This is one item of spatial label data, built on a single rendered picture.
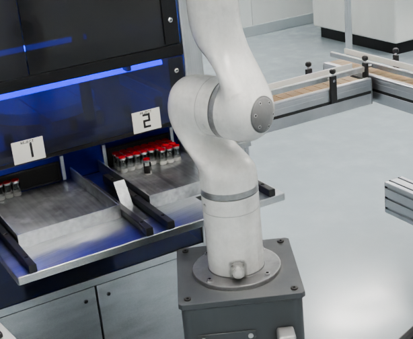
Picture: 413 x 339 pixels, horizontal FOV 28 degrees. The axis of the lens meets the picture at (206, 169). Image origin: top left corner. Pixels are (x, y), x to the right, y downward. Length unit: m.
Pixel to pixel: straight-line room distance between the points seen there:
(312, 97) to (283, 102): 0.11
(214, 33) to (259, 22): 6.39
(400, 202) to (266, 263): 1.24
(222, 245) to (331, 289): 1.76
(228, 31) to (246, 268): 0.50
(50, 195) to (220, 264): 0.68
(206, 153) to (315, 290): 1.83
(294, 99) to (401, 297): 1.05
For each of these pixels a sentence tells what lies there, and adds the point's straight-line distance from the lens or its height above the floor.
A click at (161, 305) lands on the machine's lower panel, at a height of 0.44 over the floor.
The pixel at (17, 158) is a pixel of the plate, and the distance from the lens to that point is 2.23.
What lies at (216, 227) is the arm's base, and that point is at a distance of 1.73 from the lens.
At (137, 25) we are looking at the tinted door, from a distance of 2.29.
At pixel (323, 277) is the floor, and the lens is 3.55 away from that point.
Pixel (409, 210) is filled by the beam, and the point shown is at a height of 0.48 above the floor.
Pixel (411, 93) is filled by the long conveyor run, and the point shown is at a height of 0.91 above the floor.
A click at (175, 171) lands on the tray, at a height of 0.88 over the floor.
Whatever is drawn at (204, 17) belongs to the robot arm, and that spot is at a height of 1.42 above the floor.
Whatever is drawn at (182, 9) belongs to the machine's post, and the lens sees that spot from 2.33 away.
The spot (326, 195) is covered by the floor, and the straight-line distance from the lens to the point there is 4.32.
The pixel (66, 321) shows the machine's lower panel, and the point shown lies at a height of 0.50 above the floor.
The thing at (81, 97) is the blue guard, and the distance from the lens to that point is 2.25.
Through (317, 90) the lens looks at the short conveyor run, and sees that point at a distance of 2.79.
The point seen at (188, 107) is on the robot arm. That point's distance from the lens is 1.67.
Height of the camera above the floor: 1.72
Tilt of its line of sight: 21 degrees down
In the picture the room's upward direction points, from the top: 6 degrees counter-clockwise
